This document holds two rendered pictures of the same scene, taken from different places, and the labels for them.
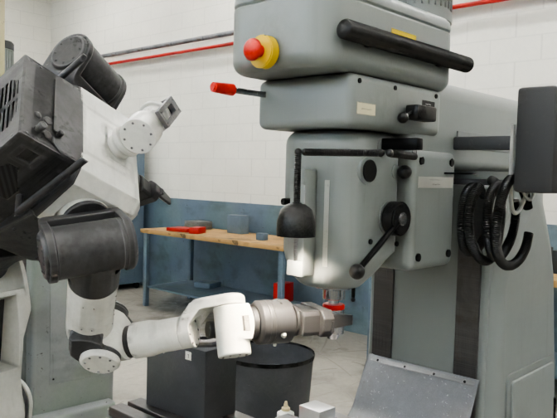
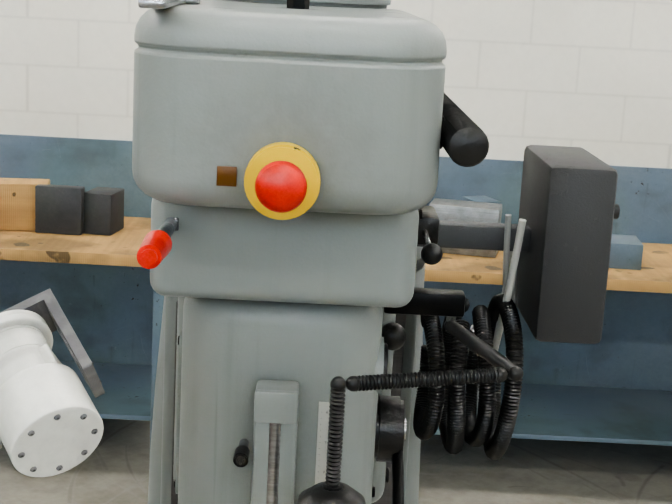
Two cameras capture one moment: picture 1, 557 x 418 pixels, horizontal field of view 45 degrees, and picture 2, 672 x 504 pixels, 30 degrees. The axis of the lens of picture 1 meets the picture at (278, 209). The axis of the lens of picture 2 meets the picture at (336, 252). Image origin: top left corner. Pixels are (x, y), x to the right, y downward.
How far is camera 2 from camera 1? 0.91 m
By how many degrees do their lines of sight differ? 44
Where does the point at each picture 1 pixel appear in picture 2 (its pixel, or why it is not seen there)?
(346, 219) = (359, 471)
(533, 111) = (577, 210)
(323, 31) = (424, 148)
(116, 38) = not seen: outside the picture
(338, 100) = (387, 259)
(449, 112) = not seen: hidden behind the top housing
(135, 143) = (46, 458)
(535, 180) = (576, 324)
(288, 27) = (348, 133)
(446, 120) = not seen: hidden behind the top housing
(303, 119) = (292, 290)
